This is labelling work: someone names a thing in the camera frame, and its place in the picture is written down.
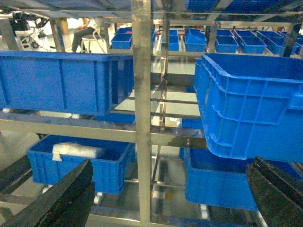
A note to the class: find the seated person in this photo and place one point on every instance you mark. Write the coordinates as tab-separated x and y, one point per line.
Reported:
93	26

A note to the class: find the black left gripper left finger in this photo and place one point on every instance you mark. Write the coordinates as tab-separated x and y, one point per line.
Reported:
66	204

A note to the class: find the large blue crate upper right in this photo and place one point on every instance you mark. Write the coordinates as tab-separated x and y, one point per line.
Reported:
251	105

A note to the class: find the long blue bin upper left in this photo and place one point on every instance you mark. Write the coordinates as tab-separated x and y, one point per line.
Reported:
88	84

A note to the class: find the stainless steel shelf rack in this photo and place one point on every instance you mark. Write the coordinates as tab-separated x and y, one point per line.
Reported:
149	133

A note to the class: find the white plastic bag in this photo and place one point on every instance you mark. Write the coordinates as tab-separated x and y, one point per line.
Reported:
74	149

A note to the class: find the blue bin lower right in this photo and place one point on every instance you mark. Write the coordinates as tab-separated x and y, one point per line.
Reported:
216	181

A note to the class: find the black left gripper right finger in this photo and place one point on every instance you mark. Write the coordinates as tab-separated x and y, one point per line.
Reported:
277	189

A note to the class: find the blue bin lower left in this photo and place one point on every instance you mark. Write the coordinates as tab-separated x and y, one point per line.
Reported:
109	170

